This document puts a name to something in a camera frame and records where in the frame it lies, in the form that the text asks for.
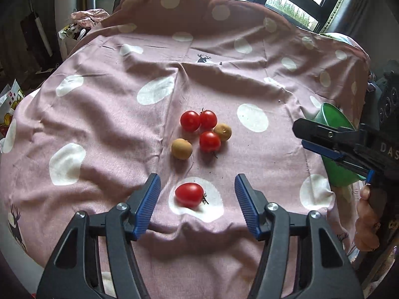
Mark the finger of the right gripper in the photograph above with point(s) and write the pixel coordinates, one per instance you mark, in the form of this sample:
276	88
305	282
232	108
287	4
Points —
346	161
384	147

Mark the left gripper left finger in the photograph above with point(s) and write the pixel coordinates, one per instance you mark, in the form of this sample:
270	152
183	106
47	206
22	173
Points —
91	244

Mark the cherry tomato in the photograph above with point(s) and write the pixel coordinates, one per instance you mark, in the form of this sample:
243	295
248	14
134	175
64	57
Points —
190	121
208	119
209	142
190	195

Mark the brown longan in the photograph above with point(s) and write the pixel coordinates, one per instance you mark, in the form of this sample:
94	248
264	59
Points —
181	149
223	131

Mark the person's hand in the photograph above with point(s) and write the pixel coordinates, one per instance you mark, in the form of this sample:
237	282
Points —
367	223

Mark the printed paper bag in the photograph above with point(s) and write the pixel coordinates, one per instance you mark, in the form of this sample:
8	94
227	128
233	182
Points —
11	96

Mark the pink polka dot cloth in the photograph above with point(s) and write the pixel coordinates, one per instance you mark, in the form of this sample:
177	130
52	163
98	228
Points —
109	114

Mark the pink crumpled clothes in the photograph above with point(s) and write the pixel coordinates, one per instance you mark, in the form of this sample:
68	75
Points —
89	18

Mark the black camera box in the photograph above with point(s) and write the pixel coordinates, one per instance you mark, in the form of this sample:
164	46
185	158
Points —
387	104

